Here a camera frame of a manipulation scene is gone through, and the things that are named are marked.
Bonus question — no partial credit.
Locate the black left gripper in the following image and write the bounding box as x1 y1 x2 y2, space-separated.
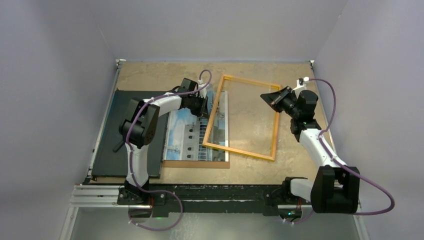
187 94 210 119

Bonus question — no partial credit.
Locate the yellow wooden picture frame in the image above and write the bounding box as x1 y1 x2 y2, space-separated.
202 74 283 163

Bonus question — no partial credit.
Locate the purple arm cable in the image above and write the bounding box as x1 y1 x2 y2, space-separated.
281 78 396 226
125 69 213 233

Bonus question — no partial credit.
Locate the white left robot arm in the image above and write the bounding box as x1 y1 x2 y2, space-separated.
118 78 210 205

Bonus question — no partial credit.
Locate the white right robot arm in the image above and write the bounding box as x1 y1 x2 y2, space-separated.
260 86 360 214

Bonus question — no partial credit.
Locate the black flat box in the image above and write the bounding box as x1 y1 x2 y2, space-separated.
91 90 168 179

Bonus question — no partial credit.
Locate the building and sky photo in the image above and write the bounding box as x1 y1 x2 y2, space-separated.
163 90 229 163

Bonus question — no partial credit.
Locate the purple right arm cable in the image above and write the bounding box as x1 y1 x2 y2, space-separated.
281 78 396 226

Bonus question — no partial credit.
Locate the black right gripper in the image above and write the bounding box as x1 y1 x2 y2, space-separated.
260 86 300 119

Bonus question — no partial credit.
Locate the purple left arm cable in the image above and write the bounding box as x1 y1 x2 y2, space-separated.
125 69 213 233

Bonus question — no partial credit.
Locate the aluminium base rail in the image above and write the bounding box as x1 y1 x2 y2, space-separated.
70 183 312 218

